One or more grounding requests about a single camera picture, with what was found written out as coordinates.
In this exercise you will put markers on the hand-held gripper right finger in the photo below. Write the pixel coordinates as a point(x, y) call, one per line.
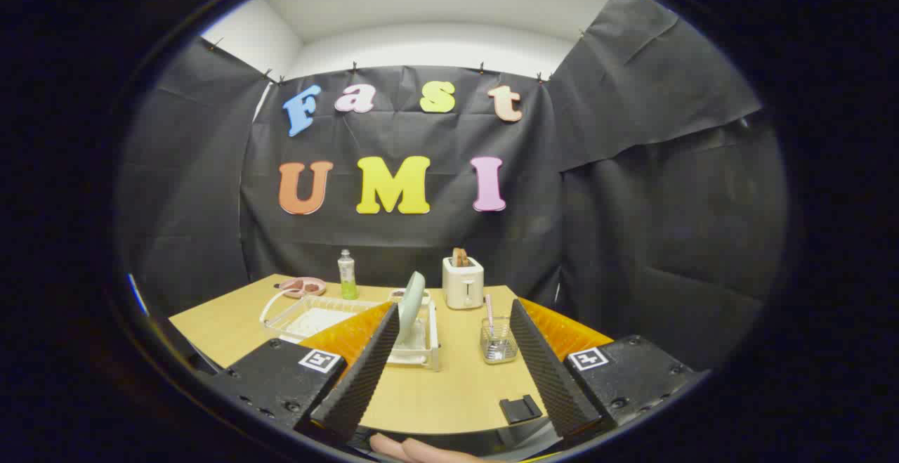
point(551, 379)

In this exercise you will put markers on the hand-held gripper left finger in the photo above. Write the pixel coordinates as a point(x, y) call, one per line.
point(362, 379)

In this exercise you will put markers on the light green plate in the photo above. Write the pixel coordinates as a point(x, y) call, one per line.
point(411, 305)

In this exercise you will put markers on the green dish soap bottle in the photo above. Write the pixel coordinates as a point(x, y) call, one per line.
point(348, 280)

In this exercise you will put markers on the pink divided dish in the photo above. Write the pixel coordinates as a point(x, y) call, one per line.
point(302, 287)

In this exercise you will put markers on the small black block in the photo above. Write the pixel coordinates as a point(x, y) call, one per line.
point(520, 409)

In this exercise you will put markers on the small white food tray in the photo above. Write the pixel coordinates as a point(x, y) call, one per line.
point(395, 295)

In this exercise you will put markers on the white toaster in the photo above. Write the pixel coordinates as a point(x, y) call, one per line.
point(462, 287)

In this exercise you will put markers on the brown bread slice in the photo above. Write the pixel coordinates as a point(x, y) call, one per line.
point(460, 258)

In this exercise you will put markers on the black backdrop cloth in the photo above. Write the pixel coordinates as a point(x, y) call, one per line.
point(632, 238)

